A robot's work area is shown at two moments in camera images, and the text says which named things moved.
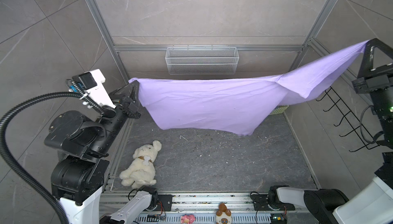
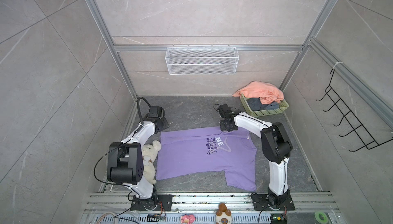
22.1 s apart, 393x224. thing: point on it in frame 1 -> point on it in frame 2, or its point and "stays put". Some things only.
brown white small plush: (223, 215) stays put
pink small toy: (188, 219) stays put
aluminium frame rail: (94, 4) stays put
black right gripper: (378, 77) -> (223, 129)
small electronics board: (155, 218) stays put
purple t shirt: (240, 106) -> (195, 152)
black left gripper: (126, 104) -> (165, 123)
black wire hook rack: (366, 137) stays put
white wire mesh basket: (201, 60) stays put
